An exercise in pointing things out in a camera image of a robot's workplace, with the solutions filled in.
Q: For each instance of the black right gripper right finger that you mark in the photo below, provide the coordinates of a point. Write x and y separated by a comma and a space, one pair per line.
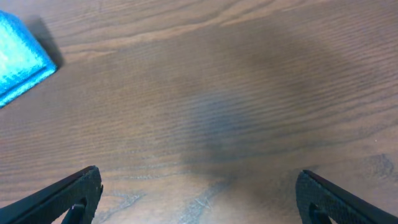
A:
320, 201

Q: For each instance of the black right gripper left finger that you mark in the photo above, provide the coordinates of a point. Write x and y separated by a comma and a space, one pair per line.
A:
77, 196

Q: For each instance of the blue microfiber cloth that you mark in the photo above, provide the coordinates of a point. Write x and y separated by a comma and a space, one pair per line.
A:
24, 62

